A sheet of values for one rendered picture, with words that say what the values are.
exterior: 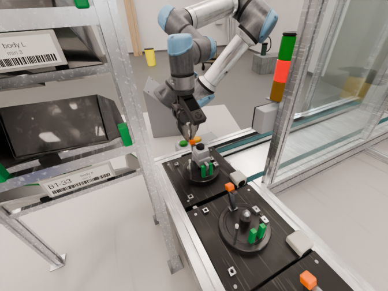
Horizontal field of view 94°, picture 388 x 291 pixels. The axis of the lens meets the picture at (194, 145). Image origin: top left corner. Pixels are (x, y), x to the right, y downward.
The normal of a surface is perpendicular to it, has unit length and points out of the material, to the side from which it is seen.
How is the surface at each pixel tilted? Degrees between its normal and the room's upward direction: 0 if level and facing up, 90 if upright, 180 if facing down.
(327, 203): 0
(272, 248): 0
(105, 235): 0
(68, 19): 90
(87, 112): 65
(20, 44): 90
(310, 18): 90
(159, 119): 90
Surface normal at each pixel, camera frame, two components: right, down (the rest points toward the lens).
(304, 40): -0.90, 0.30
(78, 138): 0.22, 0.16
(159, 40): 0.12, 0.58
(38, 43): 0.43, 0.51
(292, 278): -0.05, -0.81
